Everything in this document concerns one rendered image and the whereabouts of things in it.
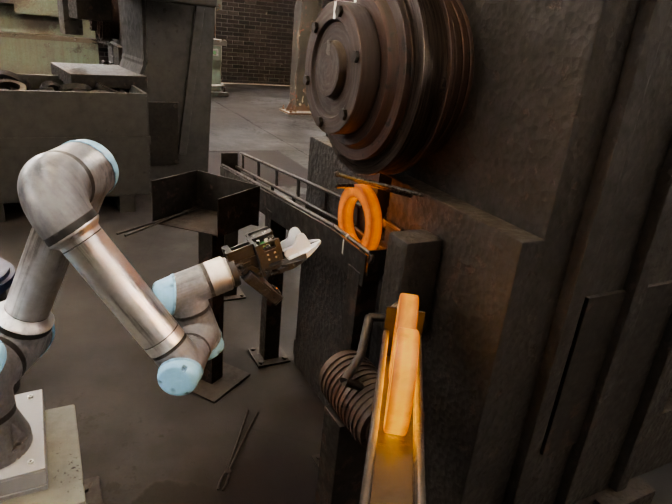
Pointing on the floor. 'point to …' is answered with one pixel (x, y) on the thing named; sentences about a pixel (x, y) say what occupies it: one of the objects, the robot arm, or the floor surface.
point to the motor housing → (344, 430)
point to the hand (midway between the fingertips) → (315, 245)
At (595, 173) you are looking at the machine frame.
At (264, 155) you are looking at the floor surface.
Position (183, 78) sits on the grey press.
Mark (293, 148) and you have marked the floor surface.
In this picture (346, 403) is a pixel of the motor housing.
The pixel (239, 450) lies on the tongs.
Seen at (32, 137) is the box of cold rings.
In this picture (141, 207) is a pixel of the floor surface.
